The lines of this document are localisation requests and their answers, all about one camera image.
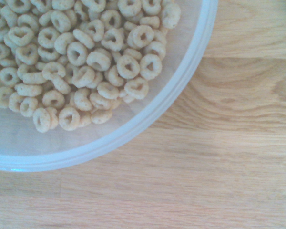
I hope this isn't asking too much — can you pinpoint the translucent plastic food bowl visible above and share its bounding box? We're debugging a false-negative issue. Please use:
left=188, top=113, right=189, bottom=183
left=0, top=0, right=219, bottom=173

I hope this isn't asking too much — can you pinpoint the cereal rings pile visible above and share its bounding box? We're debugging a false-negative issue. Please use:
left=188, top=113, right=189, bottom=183
left=0, top=0, right=182, bottom=134

